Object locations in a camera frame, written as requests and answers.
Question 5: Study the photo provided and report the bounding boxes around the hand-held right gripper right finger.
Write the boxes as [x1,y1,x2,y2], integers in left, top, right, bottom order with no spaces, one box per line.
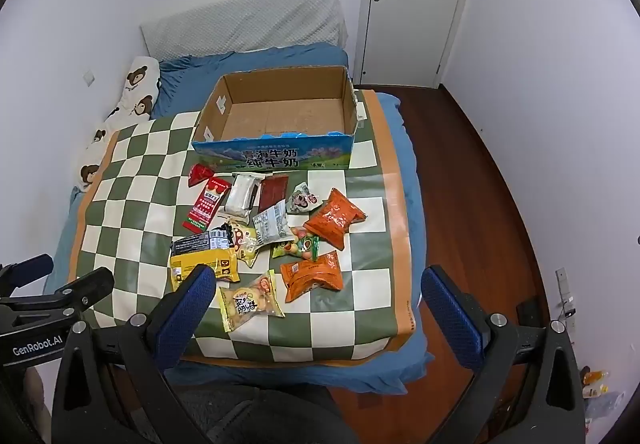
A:
[421,265,586,444]

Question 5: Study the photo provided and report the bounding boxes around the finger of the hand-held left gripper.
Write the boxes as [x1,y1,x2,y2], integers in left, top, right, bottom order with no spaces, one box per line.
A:
[0,254,55,292]
[46,267,116,320]

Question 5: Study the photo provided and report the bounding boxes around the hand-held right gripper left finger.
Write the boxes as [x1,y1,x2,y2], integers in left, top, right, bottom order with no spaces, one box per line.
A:
[50,264,218,444]

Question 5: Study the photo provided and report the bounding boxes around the large yellow snack packet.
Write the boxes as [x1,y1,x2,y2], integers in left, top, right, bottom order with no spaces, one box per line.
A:
[170,246,241,292]

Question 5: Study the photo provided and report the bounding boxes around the clear yellow pastry packet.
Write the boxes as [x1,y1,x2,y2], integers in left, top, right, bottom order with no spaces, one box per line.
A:
[218,270,286,333]

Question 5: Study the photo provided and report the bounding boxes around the black snack packet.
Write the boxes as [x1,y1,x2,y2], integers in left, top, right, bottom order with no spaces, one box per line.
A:
[170,228,236,257]

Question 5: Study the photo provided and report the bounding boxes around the small yellow snack packet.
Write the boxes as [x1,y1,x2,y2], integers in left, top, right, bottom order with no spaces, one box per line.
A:
[227,219,261,269]

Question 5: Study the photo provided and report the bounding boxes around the long red snack packet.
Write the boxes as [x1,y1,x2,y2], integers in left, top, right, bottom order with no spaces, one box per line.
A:
[181,176,231,232]

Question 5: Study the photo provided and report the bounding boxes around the silver barcode snack packet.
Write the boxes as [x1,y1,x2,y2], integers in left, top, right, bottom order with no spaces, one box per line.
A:
[252,204,296,247]

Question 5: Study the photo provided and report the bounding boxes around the green candy packet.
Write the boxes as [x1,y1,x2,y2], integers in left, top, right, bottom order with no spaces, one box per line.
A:
[271,226,321,262]

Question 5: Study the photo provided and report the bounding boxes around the orange snack packet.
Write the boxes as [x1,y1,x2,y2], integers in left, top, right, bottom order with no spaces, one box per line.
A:
[280,250,346,304]
[304,188,368,252]

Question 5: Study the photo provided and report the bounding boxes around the small red snack packet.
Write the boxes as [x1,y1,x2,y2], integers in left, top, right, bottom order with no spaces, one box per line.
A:
[187,163,216,187]

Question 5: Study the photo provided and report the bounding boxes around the brown snack packet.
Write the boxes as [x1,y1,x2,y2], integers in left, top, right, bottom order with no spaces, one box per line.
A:
[256,175,290,215]

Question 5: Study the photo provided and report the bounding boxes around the small white cartoon packet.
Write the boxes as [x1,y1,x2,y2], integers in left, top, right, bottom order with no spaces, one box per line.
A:
[285,181,323,216]

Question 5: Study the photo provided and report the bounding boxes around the cardboard box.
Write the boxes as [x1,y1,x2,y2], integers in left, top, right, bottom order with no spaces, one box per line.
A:
[191,65,366,171]

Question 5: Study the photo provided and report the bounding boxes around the green white checkered mat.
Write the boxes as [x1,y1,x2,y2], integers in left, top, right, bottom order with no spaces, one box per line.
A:
[67,89,418,367]

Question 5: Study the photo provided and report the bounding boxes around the person's dark grey pants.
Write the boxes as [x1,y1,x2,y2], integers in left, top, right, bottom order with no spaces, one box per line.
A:
[165,381,358,444]

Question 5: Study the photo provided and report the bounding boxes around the orange drink bottle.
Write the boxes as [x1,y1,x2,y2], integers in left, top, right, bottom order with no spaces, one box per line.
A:
[580,366,611,400]

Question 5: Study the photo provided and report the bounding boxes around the clear plastic bag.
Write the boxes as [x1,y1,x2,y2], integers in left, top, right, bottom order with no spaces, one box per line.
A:
[582,391,626,430]

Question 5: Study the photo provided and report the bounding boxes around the bear print pillow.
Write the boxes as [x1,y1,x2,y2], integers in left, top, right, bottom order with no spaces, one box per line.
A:
[75,56,161,192]

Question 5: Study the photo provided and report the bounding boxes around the blue bed sheet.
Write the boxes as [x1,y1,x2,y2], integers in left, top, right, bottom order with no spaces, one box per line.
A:
[42,44,436,395]

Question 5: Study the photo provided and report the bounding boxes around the grey dotted pillow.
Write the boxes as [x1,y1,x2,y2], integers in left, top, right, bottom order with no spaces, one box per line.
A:
[140,0,348,62]

